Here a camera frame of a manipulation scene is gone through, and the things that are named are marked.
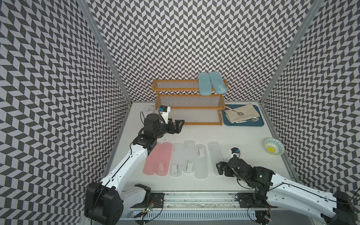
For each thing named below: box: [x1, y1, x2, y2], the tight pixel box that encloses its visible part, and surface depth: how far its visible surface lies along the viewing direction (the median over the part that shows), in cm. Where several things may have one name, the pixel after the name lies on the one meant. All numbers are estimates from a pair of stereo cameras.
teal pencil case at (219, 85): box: [209, 71, 228, 95], surface depth 89 cm
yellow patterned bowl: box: [264, 137, 285, 156], surface depth 92 cm
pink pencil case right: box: [156, 142, 173, 177], surface depth 86 cm
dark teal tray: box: [221, 104, 265, 127], surface depth 107 cm
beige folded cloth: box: [224, 103, 261, 124], surface depth 112 cm
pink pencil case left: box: [143, 142, 163, 176], surface depth 85 cm
